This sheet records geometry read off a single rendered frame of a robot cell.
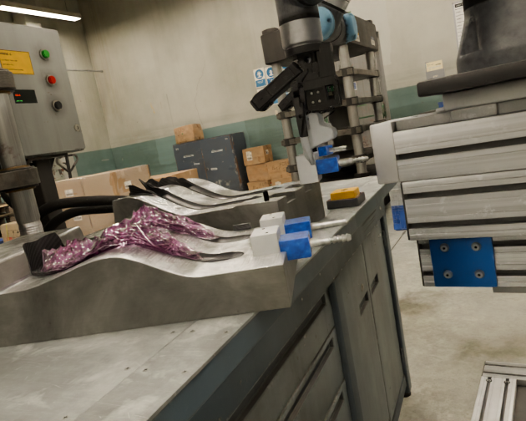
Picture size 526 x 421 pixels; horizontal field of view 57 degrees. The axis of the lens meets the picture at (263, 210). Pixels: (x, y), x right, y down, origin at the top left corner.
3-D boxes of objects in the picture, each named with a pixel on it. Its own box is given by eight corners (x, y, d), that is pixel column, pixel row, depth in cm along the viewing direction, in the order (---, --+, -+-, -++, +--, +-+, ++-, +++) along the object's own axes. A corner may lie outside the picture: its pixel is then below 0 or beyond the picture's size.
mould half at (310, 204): (325, 216, 112) (316, 158, 110) (285, 248, 88) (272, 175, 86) (150, 234, 133) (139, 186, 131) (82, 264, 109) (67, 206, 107)
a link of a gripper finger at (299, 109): (306, 134, 86) (300, 86, 86) (298, 136, 86) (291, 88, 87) (311, 139, 90) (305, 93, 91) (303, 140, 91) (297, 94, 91)
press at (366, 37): (405, 188, 624) (381, 23, 593) (376, 215, 491) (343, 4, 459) (336, 195, 669) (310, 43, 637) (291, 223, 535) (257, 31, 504)
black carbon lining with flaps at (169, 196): (286, 195, 108) (279, 152, 106) (257, 210, 93) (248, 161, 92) (159, 211, 122) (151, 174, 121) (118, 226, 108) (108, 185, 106)
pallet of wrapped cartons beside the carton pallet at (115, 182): (172, 245, 539) (154, 162, 525) (127, 268, 467) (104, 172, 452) (89, 253, 590) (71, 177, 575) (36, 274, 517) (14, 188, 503)
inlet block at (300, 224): (347, 234, 78) (342, 201, 77) (350, 241, 73) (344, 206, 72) (268, 246, 80) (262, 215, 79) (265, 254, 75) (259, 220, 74)
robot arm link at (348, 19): (351, 38, 127) (311, 48, 132) (360, 42, 137) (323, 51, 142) (346, 7, 126) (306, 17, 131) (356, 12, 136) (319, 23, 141)
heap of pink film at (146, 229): (223, 234, 81) (214, 189, 80) (198, 264, 64) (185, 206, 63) (81, 257, 85) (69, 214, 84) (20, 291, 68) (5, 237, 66)
